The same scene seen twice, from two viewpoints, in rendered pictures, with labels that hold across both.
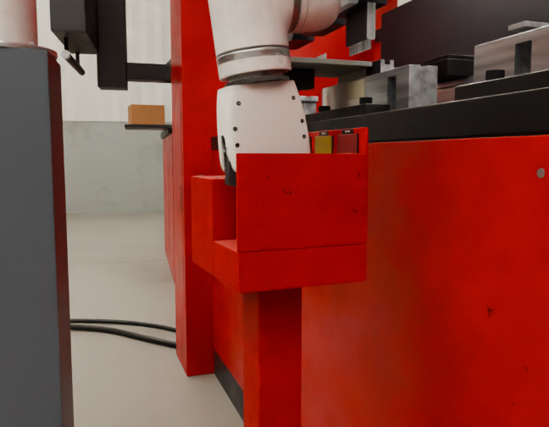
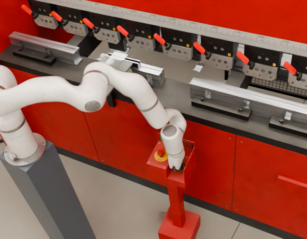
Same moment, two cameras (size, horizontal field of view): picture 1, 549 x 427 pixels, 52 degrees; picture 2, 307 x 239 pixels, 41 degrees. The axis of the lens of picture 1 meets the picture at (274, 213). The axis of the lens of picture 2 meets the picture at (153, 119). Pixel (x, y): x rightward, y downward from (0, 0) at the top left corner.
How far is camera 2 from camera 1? 181 cm
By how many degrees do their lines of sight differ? 52
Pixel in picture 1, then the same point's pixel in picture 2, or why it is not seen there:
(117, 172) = not seen: outside the picture
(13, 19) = (34, 142)
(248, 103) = (179, 158)
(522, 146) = (224, 133)
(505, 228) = (221, 143)
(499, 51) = (199, 88)
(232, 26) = (176, 151)
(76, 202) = not seen: outside the picture
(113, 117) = not seen: outside the picture
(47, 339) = (78, 207)
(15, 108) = (51, 166)
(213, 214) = (166, 174)
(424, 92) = (162, 78)
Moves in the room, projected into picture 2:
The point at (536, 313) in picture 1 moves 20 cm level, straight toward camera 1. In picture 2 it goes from (230, 155) to (247, 185)
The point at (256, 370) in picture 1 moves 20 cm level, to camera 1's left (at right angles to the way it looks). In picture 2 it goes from (176, 189) to (148, 214)
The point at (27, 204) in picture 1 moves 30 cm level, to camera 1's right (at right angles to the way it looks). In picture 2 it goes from (63, 185) to (109, 149)
